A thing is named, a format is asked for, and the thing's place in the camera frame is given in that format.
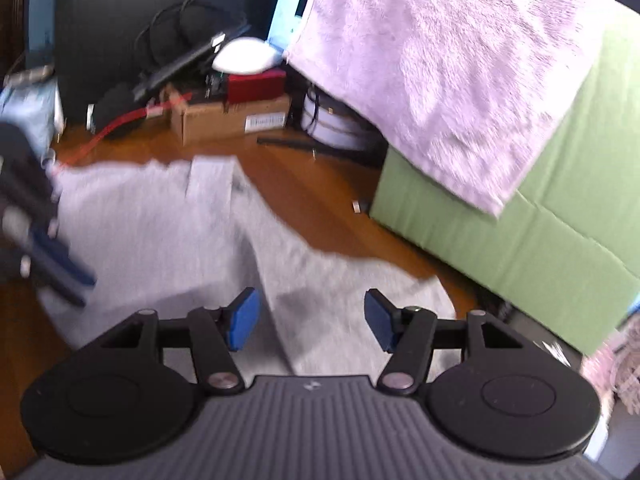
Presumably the lilac towel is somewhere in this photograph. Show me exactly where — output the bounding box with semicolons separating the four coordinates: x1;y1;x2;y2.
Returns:
284;0;623;218

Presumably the wooden door with blue panel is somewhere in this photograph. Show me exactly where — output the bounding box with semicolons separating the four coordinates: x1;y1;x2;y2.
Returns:
0;0;58;76

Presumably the brown cardboard box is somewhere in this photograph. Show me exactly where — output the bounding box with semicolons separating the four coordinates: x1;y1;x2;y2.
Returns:
167;87;292;147

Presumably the white dome lamp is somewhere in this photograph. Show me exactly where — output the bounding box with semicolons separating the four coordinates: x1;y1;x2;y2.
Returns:
212;37;281;75

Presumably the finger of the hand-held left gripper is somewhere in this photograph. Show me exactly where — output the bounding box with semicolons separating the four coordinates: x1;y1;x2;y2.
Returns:
35;260;88;307
30;227;97;287

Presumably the grey ribbed garment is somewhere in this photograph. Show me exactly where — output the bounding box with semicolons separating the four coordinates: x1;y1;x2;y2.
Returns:
37;156;457;376

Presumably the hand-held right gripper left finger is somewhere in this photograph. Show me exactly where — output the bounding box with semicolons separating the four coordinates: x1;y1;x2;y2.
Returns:
102;287;262;393

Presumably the green cardboard sheet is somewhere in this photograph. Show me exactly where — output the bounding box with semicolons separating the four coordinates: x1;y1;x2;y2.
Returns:
370;25;640;356

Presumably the white round container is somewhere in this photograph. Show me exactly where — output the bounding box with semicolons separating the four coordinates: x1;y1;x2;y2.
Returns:
301;87;388;153

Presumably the red box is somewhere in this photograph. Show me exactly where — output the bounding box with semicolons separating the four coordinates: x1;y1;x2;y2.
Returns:
227;69;287;103

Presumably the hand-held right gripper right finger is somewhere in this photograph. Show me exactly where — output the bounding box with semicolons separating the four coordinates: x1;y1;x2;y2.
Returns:
364;288;523;395

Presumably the black long tool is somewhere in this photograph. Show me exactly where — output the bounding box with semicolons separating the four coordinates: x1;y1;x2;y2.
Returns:
132;25;251;103

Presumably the red cable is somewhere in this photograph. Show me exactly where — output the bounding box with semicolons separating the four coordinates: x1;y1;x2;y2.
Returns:
52;92;193;168

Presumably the black computer case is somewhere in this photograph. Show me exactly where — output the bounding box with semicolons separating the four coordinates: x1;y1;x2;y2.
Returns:
55;0;291;121

